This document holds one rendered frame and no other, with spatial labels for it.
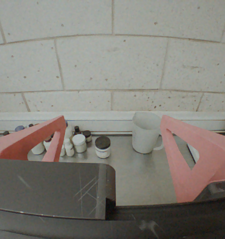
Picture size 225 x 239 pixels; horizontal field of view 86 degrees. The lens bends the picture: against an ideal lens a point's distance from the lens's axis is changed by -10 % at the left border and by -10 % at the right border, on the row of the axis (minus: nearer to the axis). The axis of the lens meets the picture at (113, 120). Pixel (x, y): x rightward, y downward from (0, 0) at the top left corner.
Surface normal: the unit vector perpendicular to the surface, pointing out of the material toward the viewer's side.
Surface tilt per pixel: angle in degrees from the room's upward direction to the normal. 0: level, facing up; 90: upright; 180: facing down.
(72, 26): 90
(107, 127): 90
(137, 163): 0
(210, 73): 90
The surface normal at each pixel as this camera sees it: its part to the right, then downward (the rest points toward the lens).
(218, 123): 0.00, 0.60
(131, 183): 0.00, -0.80
